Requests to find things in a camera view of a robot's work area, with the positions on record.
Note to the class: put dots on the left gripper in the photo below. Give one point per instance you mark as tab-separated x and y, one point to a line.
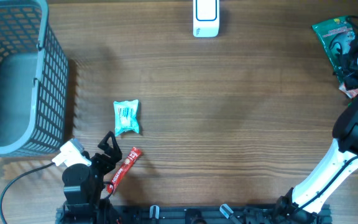
115	153

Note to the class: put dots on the red Nescafe stick sachet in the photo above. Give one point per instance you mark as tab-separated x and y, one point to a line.
129	161

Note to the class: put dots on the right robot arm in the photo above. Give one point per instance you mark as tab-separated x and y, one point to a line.
304	202

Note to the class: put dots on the pale teal tissue packet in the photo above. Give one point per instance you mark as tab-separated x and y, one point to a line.
126	116

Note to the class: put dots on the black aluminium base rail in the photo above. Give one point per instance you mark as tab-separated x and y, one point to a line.
258	214

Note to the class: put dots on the red white small packet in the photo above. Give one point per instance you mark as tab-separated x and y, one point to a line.
350	93

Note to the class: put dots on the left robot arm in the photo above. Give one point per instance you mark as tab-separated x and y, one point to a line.
83	186

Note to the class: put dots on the white barcode scanner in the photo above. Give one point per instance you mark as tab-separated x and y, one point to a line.
206	18

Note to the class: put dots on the green 3M gloves packet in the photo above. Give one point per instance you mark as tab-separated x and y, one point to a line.
336	36

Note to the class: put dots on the grey plastic mesh basket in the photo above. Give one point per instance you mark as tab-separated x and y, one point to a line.
33	81

